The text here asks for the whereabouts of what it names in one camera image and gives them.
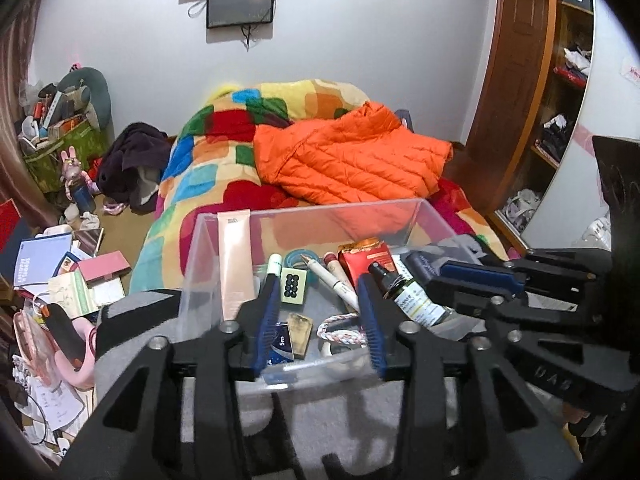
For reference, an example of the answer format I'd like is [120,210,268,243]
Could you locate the teal tape roll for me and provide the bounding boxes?
[284,248,316,271]

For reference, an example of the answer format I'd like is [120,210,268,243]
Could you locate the red cardboard box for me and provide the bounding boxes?
[337,237,396,291]

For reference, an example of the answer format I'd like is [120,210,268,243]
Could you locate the orange down jacket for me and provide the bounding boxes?
[253,101,454,206]

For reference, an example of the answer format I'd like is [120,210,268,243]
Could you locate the brown curtain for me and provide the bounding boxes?
[0,0,61,226]

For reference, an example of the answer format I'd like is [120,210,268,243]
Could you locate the white shoes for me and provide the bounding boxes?
[502,189,543,231]

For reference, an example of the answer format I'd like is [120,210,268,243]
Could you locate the clear plastic storage box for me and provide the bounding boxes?
[177,199,488,386]

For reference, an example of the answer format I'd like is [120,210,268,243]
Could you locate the person's right hand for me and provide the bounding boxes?
[563,402,597,437]

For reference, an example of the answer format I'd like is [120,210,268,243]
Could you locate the brown wooden door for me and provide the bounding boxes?
[465,0,558,216]

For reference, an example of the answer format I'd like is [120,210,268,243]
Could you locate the dark bundled items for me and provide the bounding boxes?
[537,115,571,161]

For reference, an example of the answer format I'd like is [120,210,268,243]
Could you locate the white door panel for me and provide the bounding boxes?
[520,0,640,251]

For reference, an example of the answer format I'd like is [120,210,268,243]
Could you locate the card with black dots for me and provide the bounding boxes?
[280,266,308,306]

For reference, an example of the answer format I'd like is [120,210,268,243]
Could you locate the red flat item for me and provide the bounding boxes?
[552,65,588,89]

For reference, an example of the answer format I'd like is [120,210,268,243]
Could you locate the white handwritten paper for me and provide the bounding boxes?
[22,377,86,431]

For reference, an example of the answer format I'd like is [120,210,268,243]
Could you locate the white charger cable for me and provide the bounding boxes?
[20,420,76,461]

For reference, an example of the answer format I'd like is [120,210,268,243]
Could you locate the white marker with red end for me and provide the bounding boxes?
[322,252,358,291]

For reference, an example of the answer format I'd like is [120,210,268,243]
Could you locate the gold foil packet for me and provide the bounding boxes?
[287,312,314,359]

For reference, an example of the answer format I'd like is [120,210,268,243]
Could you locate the brown notebook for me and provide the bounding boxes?
[72,227,106,256]

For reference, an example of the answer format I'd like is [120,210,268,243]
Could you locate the black orange flat object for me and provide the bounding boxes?
[42,304,87,371]

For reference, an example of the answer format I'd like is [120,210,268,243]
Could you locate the wooden shelf unit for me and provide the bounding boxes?
[487,0,596,246]

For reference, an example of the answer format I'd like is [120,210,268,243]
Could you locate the pink transparent pouch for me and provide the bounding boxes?
[12,310,56,386]

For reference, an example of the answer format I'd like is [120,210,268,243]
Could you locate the pile of boxes and bottles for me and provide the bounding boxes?
[19,82,93,151]

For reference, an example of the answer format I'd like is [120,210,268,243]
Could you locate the pink flat box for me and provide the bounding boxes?
[76,251,132,286]

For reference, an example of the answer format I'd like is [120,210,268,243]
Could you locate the green white book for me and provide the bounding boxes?
[47,271,98,318]

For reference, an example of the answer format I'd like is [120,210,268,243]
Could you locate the blue bottle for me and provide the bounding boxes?
[70,182,96,213]

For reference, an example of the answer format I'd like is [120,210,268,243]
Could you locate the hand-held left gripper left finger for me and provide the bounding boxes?
[57,274,282,480]

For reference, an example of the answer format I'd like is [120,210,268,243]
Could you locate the white crumpled clothes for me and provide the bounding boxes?
[564,47,593,72]

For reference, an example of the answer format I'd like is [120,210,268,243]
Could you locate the blue notebook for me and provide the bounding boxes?
[14,234,73,288]

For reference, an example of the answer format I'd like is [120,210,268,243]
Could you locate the pink rabbit toy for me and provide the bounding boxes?
[60,146,93,186]

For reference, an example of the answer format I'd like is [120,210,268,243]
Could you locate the pink curved plastic object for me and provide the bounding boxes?
[52,317,98,391]

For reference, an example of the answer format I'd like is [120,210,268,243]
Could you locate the dark clothes pile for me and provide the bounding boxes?
[95,122,173,213]

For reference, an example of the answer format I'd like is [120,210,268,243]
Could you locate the dark dropper bottle white label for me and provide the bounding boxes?
[367,261,451,326]

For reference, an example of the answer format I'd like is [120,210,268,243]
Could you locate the red board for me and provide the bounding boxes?
[0,199,23,256]

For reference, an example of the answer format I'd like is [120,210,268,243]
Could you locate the dark blue folder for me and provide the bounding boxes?
[0,220,36,291]

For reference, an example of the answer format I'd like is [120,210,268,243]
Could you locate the dark blue tube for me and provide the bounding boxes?
[404,251,441,286]

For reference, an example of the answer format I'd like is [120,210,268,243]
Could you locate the white ribbed object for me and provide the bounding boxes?
[580,215,613,252]

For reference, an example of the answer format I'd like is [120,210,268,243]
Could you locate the colourful patchwork blanket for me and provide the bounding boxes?
[129,78,511,296]

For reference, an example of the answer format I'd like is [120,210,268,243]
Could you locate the green fabric bag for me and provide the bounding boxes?
[22,120,108,193]

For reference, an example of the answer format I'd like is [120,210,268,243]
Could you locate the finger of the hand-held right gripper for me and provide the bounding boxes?
[439,247,613,292]
[426,276,598,322]

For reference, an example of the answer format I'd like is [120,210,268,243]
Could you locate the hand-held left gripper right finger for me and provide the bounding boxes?
[356,274,582,480]

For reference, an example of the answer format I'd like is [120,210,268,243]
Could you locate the blue sachet packet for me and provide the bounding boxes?
[265,322,293,366]

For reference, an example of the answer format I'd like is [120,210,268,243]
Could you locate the pink white braided bracelet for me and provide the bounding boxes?
[316,312,371,348]

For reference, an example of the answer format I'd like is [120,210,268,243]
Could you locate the white pen with gold tip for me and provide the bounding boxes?
[300,254,361,311]

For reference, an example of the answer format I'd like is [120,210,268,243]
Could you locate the pink cosmetic tube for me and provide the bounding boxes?
[217,210,261,322]

